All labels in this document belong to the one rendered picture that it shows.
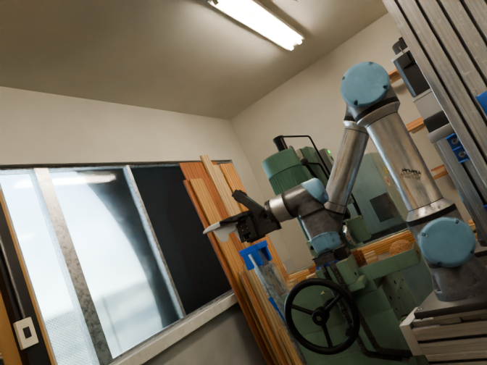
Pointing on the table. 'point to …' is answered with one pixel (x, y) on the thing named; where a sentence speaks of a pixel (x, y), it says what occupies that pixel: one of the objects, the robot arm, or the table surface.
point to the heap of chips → (399, 247)
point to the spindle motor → (284, 171)
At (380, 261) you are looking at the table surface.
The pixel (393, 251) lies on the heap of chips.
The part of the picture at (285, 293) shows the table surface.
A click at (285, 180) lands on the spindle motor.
